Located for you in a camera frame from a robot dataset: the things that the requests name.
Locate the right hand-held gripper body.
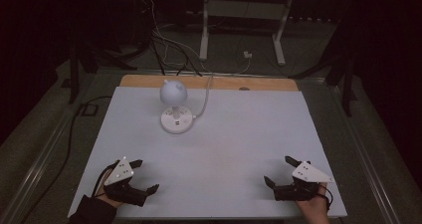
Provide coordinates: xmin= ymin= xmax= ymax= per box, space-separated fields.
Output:
xmin=272 ymin=160 xmax=335 ymax=202

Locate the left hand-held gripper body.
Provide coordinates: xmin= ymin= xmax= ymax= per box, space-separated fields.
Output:
xmin=104 ymin=156 xmax=148 ymax=208

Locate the person's left hand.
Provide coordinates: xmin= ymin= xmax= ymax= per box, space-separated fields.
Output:
xmin=94 ymin=169 xmax=125 ymax=209

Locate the person's right hand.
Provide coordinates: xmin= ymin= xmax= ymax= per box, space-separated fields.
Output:
xmin=296 ymin=182 xmax=332 ymax=224

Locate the white table cover sheet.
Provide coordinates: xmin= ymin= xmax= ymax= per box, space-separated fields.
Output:
xmin=67 ymin=86 xmax=348 ymax=220

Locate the white round-head desk lamp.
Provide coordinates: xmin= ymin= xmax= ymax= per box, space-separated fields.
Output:
xmin=159 ymin=79 xmax=196 ymax=135

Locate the black tripod stand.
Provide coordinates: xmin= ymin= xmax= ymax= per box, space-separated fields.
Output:
xmin=64 ymin=34 xmax=150 ymax=106
xmin=288 ymin=34 xmax=359 ymax=117

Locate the white metal stand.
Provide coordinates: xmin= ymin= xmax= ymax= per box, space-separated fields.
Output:
xmin=198 ymin=0 xmax=297 ymax=67

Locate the black gripper strap cable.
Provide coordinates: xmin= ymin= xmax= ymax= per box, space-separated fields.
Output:
xmin=91 ymin=159 xmax=120 ymax=198
xmin=315 ymin=183 xmax=334 ymax=213

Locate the black floor cable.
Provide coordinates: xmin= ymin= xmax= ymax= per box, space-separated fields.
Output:
xmin=19 ymin=95 xmax=113 ymax=224

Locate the white lamp cable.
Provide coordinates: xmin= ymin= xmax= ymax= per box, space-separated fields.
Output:
xmin=191 ymin=73 xmax=214 ymax=119

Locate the bundle of floor cables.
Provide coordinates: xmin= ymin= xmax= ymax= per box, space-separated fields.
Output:
xmin=142 ymin=0 xmax=253 ymax=78

